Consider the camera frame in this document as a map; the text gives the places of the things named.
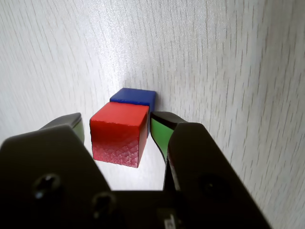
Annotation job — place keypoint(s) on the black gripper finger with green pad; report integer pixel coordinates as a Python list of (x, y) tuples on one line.
[(205, 167), (47, 167)]

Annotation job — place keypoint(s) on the red cube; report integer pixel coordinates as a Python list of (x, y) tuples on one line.
[(116, 133)]

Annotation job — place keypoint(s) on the blue cube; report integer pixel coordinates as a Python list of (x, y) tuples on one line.
[(133, 96)]

